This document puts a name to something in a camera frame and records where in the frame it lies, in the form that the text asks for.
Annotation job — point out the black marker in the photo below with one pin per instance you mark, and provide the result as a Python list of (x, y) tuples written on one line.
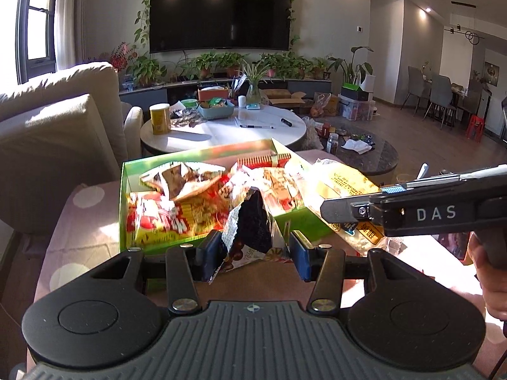
[(286, 122)]

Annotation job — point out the green potted plant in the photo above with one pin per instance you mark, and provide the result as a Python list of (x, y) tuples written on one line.
[(146, 69), (231, 63), (273, 65), (204, 65)]

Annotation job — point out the pen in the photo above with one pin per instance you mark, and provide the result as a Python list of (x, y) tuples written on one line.
[(257, 126)]

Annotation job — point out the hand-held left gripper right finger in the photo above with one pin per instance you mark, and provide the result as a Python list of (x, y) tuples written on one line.
[(301, 257)]

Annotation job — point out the clear storage box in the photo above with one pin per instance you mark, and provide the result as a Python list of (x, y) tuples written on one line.
[(356, 110)]

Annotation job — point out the framed wall picture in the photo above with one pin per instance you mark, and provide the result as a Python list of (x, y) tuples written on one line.
[(491, 73)]

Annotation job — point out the pile of crumpled wrappers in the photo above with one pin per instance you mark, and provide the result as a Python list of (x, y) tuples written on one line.
[(186, 114)]

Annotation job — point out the small teal box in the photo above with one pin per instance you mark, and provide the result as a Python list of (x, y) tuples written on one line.
[(253, 106)]

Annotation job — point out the beige and red snack packet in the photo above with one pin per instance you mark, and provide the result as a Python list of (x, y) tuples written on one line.
[(277, 190)]

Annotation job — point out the open cardboard box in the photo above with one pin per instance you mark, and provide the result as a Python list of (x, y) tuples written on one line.
[(283, 99)]

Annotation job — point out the red plastic stool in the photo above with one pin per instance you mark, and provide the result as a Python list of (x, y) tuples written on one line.
[(475, 126)]

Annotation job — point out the red checkered snack packet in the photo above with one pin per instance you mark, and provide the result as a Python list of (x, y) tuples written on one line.
[(257, 162)]

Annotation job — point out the white tissue paper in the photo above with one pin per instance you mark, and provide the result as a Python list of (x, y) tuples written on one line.
[(356, 145)]

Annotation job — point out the orange box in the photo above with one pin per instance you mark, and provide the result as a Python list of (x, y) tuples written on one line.
[(212, 94)]

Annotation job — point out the white round table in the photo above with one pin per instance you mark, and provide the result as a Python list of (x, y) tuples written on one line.
[(222, 136)]

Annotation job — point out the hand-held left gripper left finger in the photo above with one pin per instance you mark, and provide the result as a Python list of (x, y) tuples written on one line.
[(210, 257)]

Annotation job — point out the crumpled silver snack packet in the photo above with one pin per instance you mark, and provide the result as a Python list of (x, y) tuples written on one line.
[(178, 182)]

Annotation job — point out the dining table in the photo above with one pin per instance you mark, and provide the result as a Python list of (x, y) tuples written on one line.
[(469, 95)]

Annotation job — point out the white cylinder container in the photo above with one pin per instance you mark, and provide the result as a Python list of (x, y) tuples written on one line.
[(242, 101)]

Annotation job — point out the yellow snack packet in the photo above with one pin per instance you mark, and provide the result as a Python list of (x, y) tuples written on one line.
[(340, 182)]

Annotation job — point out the grey dining chair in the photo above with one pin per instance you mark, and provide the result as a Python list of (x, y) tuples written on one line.
[(439, 95), (416, 87)]

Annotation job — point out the dark chocolate snack packet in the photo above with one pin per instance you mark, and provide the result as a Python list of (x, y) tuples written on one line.
[(253, 221)]

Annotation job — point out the glass vase with plant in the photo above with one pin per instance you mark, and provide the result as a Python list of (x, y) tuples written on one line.
[(253, 91)]

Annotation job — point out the green cardboard box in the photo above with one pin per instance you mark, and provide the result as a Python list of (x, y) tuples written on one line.
[(305, 221)]

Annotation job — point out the grey sofa cushion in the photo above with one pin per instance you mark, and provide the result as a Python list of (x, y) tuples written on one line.
[(51, 146)]

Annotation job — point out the grey television cabinet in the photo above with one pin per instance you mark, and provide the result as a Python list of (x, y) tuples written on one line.
[(150, 95)]

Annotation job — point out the person's right hand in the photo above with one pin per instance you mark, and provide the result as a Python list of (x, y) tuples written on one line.
[(491, 289)]

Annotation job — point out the dark marble round table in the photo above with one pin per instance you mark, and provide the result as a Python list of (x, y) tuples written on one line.
[(376, 162)]

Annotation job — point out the grey sofa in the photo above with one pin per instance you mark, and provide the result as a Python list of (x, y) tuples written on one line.
[(59, 87)]

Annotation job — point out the tall plant in white pot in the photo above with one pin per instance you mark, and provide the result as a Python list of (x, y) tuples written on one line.
[(352, 71)]

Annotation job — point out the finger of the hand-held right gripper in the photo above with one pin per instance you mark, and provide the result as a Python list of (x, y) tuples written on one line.
[(394, 189), (340, 209)]

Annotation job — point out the plastic bag of oranges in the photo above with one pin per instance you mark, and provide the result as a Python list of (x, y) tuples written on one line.
[(320, 107)]

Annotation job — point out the red flowering plant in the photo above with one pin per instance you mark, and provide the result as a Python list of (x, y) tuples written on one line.
[(122, 57)]

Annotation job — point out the yellow can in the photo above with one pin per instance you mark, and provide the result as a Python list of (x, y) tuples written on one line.
[(160, 120)]

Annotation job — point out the wall television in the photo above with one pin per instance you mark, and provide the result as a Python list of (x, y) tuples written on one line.
[(220, 12)]

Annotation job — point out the teal basket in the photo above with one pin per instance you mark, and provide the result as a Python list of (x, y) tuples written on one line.
[(216, 113)]

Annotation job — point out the brown glass jar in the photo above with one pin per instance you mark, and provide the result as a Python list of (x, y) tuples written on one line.
[(332, 144)]

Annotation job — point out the red noodle snack packet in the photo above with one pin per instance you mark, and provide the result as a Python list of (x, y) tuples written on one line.
[(158, 221)]

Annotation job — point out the dark framed window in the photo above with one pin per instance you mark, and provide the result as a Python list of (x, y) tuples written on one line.
[(37, 19)]

